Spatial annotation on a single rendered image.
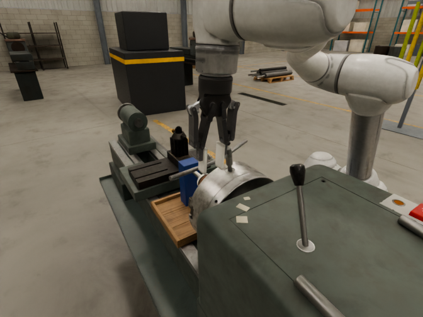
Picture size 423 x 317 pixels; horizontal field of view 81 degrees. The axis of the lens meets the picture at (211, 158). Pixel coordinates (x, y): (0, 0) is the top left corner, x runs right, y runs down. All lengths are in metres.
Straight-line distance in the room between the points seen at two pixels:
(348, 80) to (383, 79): 0.09
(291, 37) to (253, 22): 0.07
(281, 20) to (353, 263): 0.45
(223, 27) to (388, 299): 0.54
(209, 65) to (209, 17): 0.08
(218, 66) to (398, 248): 0.51
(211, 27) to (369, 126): 0.70
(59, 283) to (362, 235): 2.06
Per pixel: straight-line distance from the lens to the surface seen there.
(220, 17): 0.49
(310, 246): 0.57
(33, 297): 2.32
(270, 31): 0.43
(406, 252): 0.65
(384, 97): 0.91
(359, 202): 0.75
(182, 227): 1.12
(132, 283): 2.10
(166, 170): 1.36
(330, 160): 1.37
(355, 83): 0.91
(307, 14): 0.40
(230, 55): 0.52
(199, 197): 0.81
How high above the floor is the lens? 1.65
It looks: 28 degrees down
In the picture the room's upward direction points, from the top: straight up
